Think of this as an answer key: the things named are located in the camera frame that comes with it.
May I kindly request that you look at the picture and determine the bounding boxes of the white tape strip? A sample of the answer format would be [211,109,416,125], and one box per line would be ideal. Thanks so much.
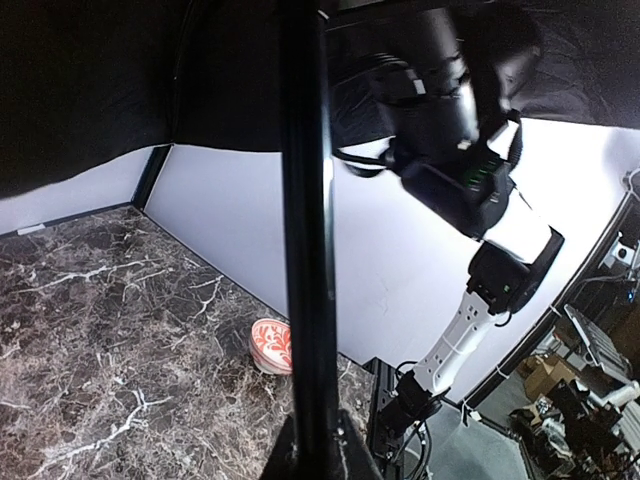
[16,224,46,236]

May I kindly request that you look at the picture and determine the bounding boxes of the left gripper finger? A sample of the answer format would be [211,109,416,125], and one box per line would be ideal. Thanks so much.
[260,409,380,480]

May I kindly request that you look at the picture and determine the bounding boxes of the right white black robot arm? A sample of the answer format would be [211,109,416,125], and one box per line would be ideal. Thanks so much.
[330,2,564,439]

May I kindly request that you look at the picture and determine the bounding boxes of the mint and black folding umbrella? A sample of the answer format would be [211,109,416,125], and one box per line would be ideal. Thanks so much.
[1,1,639,440]

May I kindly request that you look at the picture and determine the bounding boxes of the red white patterned bowl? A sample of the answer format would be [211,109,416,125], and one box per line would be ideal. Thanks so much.
[249,318,293,376]

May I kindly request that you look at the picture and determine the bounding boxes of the right black frame post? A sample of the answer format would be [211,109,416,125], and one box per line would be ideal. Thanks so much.
[131,144,172,211]

